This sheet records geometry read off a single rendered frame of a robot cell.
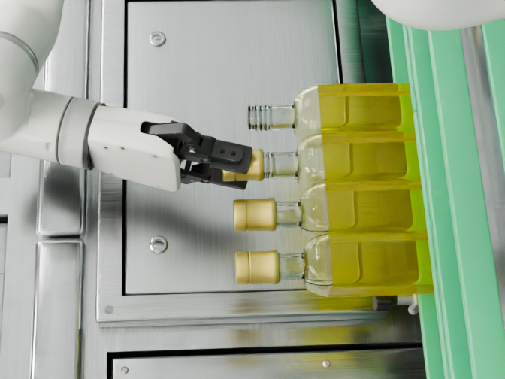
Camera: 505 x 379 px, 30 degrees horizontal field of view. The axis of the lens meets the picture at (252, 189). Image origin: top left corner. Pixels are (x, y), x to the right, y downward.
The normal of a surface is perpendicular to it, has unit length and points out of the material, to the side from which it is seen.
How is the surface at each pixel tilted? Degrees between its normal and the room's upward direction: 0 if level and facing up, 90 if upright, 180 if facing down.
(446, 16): 87
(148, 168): 74
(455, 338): 90
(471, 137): 90
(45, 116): 87
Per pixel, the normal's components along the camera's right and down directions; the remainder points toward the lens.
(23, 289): 0.04, -0.38
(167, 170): -0.21, 0.89
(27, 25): 0.55, -0.50
